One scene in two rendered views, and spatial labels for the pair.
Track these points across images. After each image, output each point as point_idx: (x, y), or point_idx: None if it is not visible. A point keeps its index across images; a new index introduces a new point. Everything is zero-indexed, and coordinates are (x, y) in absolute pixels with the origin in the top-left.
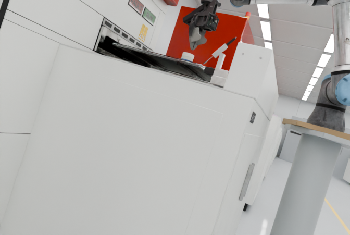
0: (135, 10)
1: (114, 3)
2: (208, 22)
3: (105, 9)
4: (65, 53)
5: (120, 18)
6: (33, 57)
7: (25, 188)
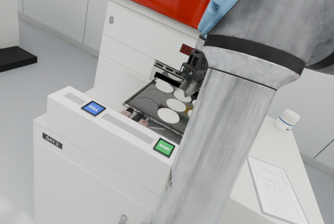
0: None
1: (164, 51)
2: (182, 72)
3: (156, 54)
4: None
5: (172, 61)
6: (112, 75)
7: None
